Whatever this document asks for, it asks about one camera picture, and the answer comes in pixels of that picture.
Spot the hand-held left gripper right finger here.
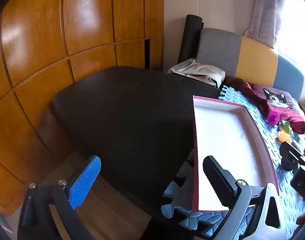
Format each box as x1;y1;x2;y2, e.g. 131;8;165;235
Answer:
202;155;283;240

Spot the dark red quilted cloth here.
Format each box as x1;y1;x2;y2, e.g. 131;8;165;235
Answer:
225;76;254;90

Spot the magenta toy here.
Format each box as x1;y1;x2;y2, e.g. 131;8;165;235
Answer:
267;110;280;125

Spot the cat print pillow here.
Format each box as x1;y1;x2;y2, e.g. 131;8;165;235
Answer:
255;87;299;110

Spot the white cloth bag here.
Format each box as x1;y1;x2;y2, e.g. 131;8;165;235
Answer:
167;58;226;88

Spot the window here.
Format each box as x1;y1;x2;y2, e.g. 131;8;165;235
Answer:
277;0;305;65

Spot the grey yellow blue headboard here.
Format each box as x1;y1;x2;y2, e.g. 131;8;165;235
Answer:
196;27;305;103

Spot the black rolled mat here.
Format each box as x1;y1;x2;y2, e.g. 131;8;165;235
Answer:
177;14;205;65

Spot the white tray with pink rim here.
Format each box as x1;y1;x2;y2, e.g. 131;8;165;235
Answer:
192;95;280;213

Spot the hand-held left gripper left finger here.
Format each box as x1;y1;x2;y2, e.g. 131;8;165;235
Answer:
17;155;101;240

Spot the wooden wardrobe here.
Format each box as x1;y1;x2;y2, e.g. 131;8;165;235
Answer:
0;0;165;215

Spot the green toy with white plug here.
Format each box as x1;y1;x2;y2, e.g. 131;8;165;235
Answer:
278;120;293;133

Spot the orange toy boat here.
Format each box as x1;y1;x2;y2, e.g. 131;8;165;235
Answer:
277;130;292;143

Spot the pale pink curtain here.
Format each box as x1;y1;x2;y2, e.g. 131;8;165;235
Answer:
245;0;285;49

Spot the blue foam puzzle mat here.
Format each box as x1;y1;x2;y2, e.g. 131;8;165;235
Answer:
161;85;305;240

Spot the maroon blanket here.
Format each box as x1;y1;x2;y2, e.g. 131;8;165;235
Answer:
239;80;305;134

